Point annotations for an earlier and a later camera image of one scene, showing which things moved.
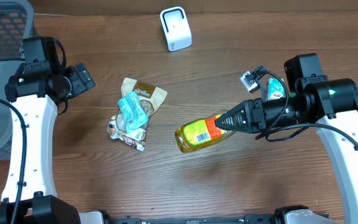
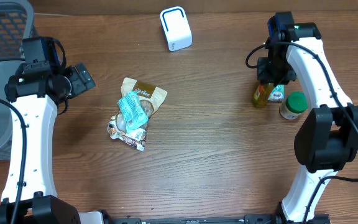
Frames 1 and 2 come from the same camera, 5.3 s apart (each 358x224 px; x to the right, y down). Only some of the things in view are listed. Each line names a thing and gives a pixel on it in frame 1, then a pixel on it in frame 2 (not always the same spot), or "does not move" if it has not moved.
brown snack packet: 150,98 does not move
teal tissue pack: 133,111 does not move
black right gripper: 245,110 to 265,77
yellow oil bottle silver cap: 201,134 to 261,94
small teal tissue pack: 276,88 does not move
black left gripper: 78,85 does not move
